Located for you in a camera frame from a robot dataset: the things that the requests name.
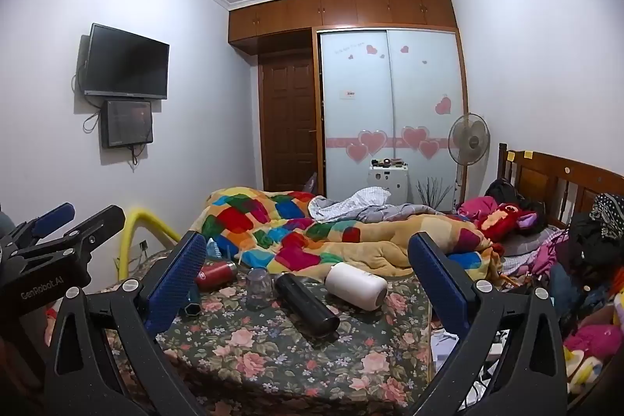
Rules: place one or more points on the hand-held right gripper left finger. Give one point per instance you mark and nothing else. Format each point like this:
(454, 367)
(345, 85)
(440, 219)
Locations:
(176, 282)

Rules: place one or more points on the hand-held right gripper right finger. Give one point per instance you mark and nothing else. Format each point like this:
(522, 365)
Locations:
(437, 284)

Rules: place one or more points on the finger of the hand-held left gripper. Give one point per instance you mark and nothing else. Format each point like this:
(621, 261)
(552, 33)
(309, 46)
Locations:
(100, 223)
(52, 219)

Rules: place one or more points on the red tumbler cup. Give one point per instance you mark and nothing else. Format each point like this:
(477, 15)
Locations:
(217, 275)

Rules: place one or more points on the white tumbler cup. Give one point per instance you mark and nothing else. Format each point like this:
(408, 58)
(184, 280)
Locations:
(356, 286)

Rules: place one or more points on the clear glass cup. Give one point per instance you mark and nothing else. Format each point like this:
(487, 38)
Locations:
(259, 289)

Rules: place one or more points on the black tumbler cup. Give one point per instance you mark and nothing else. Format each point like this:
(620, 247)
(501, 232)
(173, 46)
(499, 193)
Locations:
(307, 305)

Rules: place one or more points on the teal hexagonal bottle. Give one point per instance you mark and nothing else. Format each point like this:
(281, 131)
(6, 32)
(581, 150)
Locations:
(191, 305)

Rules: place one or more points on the yellow foam tube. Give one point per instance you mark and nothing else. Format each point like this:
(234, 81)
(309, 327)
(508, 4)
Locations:
(146, 223)

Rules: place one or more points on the pink cloth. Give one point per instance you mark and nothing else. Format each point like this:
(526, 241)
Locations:
(475, 207)

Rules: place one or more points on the dry decorative twigs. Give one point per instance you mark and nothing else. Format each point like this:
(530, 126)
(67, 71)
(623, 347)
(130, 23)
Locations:
(434, 194)

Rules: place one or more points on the red plush toy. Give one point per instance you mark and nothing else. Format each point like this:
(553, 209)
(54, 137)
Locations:
(502, 221)

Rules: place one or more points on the grey pillow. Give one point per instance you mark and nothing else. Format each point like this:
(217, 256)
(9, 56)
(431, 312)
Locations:
(526, 243)

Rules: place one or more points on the grey plaid cloth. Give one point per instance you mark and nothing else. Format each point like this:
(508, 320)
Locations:
(360, 204)

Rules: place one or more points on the white floor appliance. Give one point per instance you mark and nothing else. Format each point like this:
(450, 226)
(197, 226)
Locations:
(388, 184)

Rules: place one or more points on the black bag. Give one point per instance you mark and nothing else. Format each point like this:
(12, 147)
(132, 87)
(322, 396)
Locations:
(507, 192)

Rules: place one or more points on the colourful patchwork blanket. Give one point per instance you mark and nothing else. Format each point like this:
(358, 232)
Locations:
(292, 231)

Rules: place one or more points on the standing electric fan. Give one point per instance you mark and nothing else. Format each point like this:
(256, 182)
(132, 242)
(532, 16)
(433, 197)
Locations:
(469, 136)

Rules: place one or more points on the pile of dark clothes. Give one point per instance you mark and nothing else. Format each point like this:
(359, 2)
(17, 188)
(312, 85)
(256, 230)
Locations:
(592, 245)

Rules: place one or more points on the pink plush toy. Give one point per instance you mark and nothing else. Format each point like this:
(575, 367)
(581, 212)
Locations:
(590, 340)

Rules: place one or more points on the wooden bed headboard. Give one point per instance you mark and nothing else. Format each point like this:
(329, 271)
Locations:
(560, 175)

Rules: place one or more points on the yellow plush toy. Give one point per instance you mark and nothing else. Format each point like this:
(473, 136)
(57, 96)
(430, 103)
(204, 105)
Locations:
(582, 369)

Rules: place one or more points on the black dotted cloth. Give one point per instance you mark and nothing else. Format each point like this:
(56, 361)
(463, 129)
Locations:
(609, 211)

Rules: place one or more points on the brown wooden door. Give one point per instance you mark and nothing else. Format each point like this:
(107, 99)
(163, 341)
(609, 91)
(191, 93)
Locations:
(287, 123)

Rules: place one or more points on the frosted sliding wardrobe door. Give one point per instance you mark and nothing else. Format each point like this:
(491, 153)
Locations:
(356, 104)
(424, 89)

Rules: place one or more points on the wooden overhead cabinet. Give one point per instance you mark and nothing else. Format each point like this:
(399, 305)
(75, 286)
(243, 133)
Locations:
(341, 14)

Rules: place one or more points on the small black wall monitor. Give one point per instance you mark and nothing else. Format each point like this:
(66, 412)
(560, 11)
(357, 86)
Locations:
(127, 123)

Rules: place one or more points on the black wall television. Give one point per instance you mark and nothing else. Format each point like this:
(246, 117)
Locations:
(126, 61)

